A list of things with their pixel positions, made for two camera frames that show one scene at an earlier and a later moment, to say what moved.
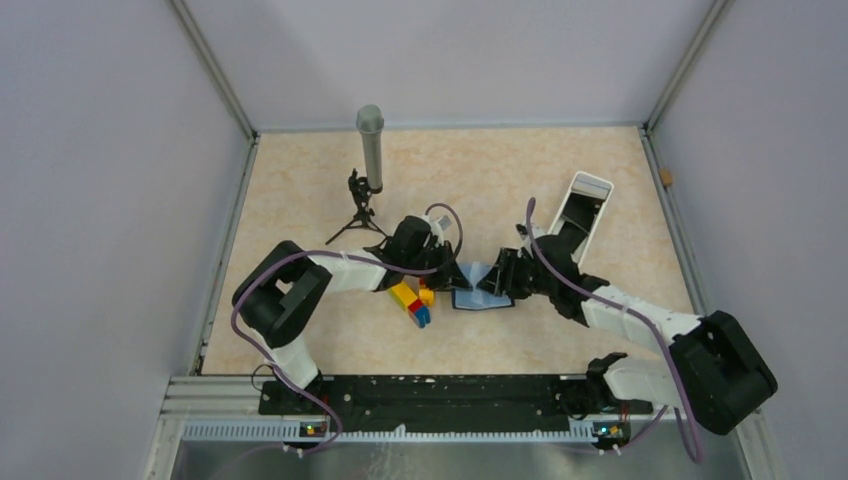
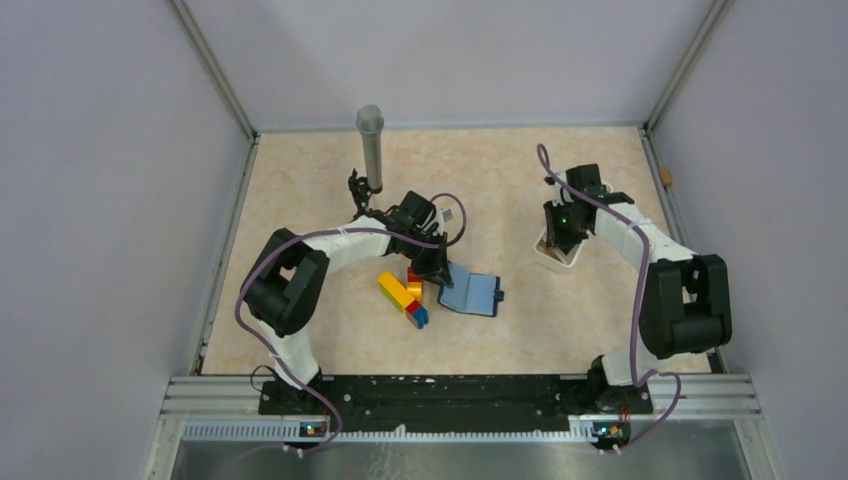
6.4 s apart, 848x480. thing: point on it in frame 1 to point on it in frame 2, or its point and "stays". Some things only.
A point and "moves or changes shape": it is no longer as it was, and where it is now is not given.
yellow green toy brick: (402, 294) stays
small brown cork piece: (666, 176) stays
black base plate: (444, 404) stays
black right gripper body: (522, 272) to (562, 226)
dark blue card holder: (473, 298) moves or changes shape
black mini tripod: (363, 194) stays
